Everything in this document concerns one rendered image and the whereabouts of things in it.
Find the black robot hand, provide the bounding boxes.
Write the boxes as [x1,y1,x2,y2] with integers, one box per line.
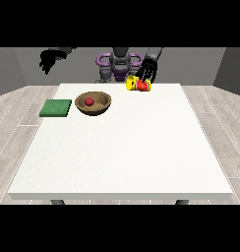
[136,57,158,85]
[38,48,66,76]

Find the yellow cup with melon print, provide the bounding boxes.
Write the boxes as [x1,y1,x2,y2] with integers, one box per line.
[125,74,152,93]

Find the green square pad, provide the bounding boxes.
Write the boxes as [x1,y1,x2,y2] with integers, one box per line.
[38,98,73,118]

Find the brown wooden bowl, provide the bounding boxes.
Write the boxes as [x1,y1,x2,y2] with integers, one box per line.
[74,91,112,116]

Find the grey robot trunk purple rings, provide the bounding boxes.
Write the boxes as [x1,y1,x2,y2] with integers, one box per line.
[93,47,145,85]

